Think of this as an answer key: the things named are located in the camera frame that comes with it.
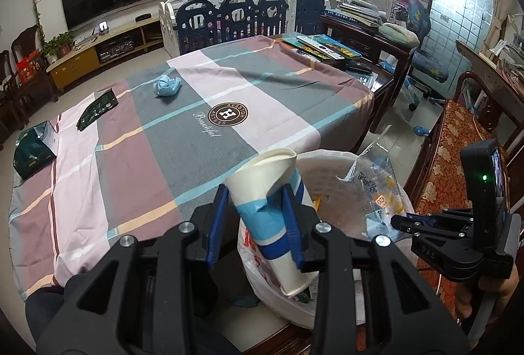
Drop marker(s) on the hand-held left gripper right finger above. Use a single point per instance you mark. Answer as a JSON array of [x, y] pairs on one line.
[[292, 230]]

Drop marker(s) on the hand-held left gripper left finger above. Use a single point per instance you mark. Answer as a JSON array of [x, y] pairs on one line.
[[215, 226]]

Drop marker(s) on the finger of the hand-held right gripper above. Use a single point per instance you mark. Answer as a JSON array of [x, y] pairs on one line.
[[409, 222], [446, 231]]

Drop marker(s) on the blue white paper cup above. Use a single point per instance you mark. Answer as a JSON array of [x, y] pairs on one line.
[[262, 191]]

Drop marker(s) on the clear plastic wrapper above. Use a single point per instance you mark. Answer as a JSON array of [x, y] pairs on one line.
[[376, 183]]

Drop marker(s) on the white bin with plastic bag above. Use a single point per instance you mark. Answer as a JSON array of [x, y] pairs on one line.
[[327, 175]]

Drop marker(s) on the person's right hand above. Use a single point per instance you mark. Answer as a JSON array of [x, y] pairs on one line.
[[464, 299]]

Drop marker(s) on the striped pink grey tablecloth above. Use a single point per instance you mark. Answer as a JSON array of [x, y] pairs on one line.
[[163, 175]]

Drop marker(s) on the wooden bench with red cushion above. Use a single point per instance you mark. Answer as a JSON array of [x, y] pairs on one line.
[[446, 142]]

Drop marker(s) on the blue face mask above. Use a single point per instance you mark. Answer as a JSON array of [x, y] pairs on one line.
[[167, 87]]

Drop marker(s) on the black remote control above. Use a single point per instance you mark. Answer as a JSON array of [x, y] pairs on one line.
[[358, 66]]

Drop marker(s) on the dark green snack packet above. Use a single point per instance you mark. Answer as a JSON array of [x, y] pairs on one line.
[[97, 109]]

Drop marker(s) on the blue child desk chair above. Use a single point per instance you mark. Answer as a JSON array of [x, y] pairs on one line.
[[425, 56]]

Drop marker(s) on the wooden side desk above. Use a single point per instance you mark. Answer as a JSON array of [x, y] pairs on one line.
[[491, 60]]

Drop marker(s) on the dark wooden table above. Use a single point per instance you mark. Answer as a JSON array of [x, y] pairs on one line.
[[380, 52]]

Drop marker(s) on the white remote control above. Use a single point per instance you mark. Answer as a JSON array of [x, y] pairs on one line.
[[323, 49]]

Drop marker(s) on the green round cushion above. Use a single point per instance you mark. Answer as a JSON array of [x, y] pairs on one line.
[[399, 35]]

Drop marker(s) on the row of picture books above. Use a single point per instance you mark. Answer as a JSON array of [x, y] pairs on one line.
[[327, 42]]

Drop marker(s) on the person's dark clothed leg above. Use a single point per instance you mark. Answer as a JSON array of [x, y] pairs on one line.
[[41, 310]]

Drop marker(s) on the teal green packet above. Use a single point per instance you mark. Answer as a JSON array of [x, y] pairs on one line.
[[30, 154]]

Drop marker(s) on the navy playpen fence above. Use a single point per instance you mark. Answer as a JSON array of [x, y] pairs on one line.
[[237, 19]]

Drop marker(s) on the white playpen fence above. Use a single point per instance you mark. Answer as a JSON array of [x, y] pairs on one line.
[[168, 23]]

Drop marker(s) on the yellow wooden tv cabinet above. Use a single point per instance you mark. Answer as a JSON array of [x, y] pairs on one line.
[[77, 64]]

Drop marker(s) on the stack of books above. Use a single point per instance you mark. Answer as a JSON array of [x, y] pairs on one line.
[[356, 13]]

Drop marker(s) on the potted green plant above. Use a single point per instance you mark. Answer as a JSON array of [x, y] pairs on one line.
[[59, 44]]

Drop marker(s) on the red gift box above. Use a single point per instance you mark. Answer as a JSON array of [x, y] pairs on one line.
[[30, 66]]

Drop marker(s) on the dark wooden chair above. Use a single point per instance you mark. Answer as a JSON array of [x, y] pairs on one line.
[[8, 93], [26, 44]]

